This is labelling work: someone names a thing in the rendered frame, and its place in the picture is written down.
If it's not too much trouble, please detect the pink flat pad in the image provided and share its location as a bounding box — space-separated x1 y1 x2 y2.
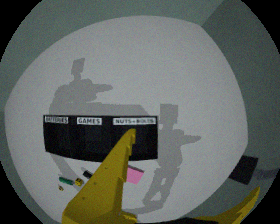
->
126 166 144 184

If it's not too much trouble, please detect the green aa battery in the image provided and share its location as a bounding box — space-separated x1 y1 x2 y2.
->
59 177 73 185

